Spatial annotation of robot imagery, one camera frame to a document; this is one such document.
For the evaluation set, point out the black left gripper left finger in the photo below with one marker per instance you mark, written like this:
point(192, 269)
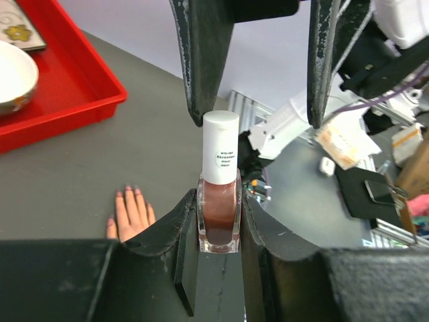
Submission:
point(151, 277)

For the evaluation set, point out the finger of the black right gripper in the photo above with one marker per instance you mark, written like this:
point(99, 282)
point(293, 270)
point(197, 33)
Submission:
point(335, 26)
point(204, 29)

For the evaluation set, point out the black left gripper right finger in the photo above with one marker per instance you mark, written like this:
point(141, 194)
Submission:
point(287, 278)

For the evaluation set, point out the pink nail polish bottle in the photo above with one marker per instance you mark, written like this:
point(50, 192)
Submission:
point(218, 210)

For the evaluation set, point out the white nail polish cap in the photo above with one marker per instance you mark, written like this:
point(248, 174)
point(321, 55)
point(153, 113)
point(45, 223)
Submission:
point(220, 145)

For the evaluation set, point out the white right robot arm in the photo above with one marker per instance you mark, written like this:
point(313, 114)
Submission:
point(359, 53)

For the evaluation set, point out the mannequin hand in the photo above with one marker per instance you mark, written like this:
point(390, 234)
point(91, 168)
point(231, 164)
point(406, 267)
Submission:
point(132, 216)

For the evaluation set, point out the black foam pad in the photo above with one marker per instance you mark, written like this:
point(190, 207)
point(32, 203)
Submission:
point(352, 186)

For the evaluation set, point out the plastic packaged bag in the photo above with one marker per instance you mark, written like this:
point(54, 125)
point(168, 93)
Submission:
point(347, 147)

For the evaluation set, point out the white earbuds case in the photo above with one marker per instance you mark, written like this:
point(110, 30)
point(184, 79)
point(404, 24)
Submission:
point(327, 166)

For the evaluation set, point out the black smartphone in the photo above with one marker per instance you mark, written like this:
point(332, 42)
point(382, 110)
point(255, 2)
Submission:
point(380, 193)

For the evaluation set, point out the red plastic bin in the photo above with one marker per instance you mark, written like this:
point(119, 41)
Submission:
point(75, 88)

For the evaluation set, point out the cardboard box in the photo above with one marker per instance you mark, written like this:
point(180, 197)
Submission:
point(415, 174)

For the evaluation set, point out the square floral saucer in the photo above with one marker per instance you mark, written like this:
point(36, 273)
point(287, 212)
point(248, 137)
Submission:
point(17, 29)

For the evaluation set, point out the white tape roll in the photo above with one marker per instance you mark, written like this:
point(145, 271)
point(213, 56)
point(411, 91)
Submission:
point(19, 78)

